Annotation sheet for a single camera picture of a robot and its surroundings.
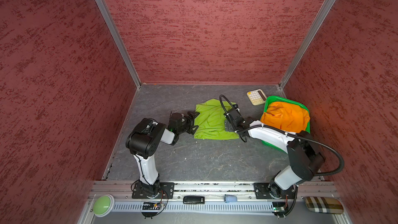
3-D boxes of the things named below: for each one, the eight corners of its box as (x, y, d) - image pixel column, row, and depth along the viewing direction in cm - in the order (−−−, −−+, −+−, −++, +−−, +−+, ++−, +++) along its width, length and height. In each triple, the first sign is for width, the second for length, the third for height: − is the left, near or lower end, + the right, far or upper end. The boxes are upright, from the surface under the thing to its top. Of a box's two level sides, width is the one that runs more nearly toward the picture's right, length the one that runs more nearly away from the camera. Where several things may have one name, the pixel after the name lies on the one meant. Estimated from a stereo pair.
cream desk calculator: (253, 106, 111) (254, 104, 109) (245, 93, 119) (246, 91, 117) (268, 103, 113) (269, 100, 111) (259, 90, 121) (260, 88, 119)
